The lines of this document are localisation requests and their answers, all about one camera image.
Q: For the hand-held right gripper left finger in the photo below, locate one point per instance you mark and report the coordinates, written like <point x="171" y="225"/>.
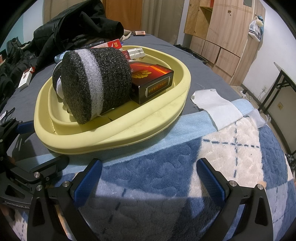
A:
<point x="89" y="183"/>

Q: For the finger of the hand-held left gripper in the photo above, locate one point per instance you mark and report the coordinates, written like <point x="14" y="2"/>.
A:
<point x="46" y="169"/>
<point x="25" y="127"/>

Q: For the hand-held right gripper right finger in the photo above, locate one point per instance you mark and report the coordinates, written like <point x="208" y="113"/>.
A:
<point x="210" y="182"/>

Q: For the yellow plastic tray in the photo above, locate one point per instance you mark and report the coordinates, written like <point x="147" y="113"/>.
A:
<point x="115" y="139"/>

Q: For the black foam cylinder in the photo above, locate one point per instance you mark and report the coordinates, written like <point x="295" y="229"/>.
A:
<point x="104" y="76"/>
<point x="56" y="78"/>

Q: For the dark brown box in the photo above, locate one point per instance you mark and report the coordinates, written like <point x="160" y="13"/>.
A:
<point x="150" y="78"/>

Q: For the red and white carton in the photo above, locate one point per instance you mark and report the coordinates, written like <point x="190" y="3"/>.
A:
<point x="115" y="44"/>

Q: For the red patterned box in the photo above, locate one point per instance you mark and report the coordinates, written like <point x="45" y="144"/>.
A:
<point x="126" y="55"/>

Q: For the silver white box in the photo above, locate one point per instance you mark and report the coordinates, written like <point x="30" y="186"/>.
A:
<point x="136" y="53"/>

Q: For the red white cigarette pack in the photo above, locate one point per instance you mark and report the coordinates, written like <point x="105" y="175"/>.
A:
<point x="25" y="80"/>

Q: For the blue plaid fleece blanket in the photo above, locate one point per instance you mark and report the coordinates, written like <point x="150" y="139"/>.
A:
<point x="161" y="173"/>

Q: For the white cloth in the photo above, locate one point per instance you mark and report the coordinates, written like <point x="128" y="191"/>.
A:
<point x="215" y="106"/>

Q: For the blue packet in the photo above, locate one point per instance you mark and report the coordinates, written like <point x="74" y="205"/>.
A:
<point x="59" y="56"/>

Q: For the white power strip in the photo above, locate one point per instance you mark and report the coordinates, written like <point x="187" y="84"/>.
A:
<point x="244" y="92"/>

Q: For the black jacket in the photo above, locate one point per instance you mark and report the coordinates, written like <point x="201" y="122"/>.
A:
<point x="69" y="27"/>

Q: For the dark long bundle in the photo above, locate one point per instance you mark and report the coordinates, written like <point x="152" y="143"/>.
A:
<point x="94" y="43"/>

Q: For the black folding table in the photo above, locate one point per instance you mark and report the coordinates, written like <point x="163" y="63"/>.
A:
<point x="288" y="72"/>

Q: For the beige cloth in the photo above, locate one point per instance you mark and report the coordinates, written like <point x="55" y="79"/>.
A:
<point x="126" y="35"/>

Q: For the wooden wardrobe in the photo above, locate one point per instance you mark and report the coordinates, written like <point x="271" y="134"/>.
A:
<point x="226" y="34"/>

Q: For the small brown box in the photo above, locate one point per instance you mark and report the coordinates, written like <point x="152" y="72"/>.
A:
<point x="140" y="33"/>

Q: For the brown wooden door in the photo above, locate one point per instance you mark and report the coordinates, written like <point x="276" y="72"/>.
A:
<point x="122" y="14"/>

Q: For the white striped bag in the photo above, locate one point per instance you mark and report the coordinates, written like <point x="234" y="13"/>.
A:
<point x="255" y="29"/>

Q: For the beige curtain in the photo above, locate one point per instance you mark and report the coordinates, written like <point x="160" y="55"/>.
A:
<point x="161" y="18"/>

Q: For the yellow wall socket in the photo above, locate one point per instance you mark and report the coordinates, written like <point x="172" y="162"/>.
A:
<point x="280" y="106"/>

